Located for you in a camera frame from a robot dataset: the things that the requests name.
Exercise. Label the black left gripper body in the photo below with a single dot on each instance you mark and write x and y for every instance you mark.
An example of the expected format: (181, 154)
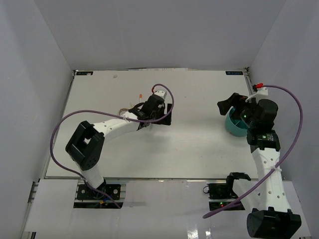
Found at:
(159, 115)

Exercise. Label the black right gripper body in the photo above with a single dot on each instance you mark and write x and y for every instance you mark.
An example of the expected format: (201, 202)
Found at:
(244, 111)

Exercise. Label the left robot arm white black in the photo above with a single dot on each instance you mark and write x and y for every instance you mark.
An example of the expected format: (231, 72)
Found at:
(86, 144)

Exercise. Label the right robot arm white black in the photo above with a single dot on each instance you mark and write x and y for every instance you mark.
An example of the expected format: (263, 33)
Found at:
(270, 215)

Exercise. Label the teal round organizer container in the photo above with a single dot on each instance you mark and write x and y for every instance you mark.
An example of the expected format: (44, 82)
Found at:
(235, 127)

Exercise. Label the beige tape roll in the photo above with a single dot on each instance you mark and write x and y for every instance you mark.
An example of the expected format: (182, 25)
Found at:
(122, 111)

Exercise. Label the right blue corner label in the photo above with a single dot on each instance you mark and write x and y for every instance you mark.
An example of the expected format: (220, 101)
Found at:
(234, 72)

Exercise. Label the blue corner label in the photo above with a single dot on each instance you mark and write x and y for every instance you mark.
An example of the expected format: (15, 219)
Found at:
(234, 72)
(84, 73)

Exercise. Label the left blue corner label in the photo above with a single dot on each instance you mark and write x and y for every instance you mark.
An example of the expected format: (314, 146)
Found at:
(84, 73)

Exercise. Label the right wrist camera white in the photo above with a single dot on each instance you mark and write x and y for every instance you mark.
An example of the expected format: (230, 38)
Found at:
(260, 92)

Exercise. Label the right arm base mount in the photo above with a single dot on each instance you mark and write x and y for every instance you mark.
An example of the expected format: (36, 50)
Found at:
(220, 192)

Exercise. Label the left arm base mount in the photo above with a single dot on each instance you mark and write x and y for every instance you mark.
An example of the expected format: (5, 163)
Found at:
(86, 198)

